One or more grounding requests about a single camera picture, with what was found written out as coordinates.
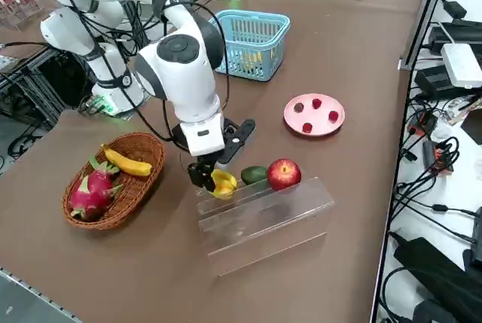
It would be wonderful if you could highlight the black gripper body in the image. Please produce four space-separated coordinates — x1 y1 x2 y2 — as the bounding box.
192 151 226 172

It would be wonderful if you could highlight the brown wicker basket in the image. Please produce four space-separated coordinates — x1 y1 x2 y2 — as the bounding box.
62 133 167 230

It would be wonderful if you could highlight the blue plastic basket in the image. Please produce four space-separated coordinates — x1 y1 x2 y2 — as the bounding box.
207 9 291 83

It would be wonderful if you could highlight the green avocado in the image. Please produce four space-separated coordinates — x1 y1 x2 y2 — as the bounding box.
239 165 269 187

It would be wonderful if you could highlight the yellow banana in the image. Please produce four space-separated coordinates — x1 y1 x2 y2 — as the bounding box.
100 143 153 177

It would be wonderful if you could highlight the red apple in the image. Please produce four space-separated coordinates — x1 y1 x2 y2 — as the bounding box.
267 158 303 192

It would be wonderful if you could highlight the clear acrylic stepped stand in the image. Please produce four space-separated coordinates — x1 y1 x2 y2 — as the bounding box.
194 176 337 278

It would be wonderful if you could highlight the pink dragon fruit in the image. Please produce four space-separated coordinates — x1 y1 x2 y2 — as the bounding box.
69 155 125 222

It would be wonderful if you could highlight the pink round plate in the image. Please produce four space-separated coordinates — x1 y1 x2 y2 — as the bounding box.
282 93 346 139

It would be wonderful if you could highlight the orange black plug connector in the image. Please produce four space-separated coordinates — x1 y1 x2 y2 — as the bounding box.
408 110 440 136
432 148 459 175

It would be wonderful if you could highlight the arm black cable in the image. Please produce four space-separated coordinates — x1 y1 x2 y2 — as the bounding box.
48 0 233 166

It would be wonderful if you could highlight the aluminium frame rail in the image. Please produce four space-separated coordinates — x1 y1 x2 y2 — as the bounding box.
0 266 82 323
398 0 455 72

